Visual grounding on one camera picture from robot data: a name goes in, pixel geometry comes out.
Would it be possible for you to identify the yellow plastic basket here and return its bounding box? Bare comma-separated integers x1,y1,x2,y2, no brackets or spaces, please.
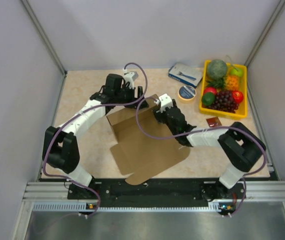
199,60,248,120

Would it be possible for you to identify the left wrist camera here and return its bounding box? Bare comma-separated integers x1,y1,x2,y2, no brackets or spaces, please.
122,69,139,89

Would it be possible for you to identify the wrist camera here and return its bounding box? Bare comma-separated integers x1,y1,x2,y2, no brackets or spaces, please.
154,93,174,113
122,69,139,89

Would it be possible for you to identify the green apple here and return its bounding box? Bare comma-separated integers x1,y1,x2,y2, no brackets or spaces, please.
229,67,244,78

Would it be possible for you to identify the blue white razor package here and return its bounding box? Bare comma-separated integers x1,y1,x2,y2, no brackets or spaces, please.
168,62,203,88

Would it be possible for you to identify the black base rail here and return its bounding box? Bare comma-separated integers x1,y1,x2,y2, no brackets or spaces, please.
67,178,245,208

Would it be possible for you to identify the green melon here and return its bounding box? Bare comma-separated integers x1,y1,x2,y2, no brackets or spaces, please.
206,59,228,80

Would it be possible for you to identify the green lime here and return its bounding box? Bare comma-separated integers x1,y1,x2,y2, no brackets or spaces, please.
201,92,216,106

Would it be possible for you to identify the small red packet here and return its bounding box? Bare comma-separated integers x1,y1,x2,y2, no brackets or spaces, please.
206,116,222,128

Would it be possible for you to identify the red apple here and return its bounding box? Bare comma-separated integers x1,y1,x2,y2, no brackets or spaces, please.
232,90,244,104

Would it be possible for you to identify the orange pineapple toy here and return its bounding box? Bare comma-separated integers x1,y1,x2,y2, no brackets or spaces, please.
225,75,240,91

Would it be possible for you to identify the red tomato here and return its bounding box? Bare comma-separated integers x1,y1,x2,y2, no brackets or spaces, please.
203,87,217,95

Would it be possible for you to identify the purple grapes bunch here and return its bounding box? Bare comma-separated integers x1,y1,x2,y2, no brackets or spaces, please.
208,90,239,113

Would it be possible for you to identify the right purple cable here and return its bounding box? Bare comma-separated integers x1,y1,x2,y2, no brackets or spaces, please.
135,96,268,217

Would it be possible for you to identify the brown cardboard box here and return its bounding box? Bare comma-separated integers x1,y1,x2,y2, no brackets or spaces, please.
107,99,191,186

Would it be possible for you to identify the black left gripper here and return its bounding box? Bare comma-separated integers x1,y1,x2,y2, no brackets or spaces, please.
114,84,148,110

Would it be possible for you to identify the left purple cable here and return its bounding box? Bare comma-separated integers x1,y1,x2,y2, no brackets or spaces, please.
42,62,149,218

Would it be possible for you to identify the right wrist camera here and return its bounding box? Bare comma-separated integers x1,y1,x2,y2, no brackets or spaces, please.
154,93,174,113

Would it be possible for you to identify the purple cable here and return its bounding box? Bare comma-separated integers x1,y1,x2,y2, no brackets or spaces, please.
42,62,149,218
135,96,268,217

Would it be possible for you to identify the tape roll blue label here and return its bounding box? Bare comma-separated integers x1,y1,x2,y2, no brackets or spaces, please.
178,85,197,104

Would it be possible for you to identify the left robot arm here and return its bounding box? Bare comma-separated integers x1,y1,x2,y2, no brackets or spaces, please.
42,71,143,199

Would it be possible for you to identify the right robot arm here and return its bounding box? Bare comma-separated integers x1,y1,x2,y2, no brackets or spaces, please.
153,106,266,202

